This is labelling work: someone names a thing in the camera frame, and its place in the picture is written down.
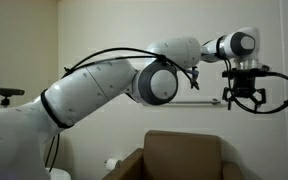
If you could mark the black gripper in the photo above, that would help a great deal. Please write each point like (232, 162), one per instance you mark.
(245, 86)

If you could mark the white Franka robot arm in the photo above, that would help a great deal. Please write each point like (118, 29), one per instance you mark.
(94, 86)

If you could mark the brown armchair couch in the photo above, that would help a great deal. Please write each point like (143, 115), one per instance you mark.
(180, 156)

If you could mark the white toilet paper roll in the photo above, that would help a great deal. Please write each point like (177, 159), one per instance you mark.
(112, 164)

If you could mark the metal wall grab bar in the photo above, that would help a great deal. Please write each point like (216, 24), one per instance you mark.
(197, 102)

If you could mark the black camera on tripod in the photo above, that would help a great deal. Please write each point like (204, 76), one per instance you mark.
(5, 91)

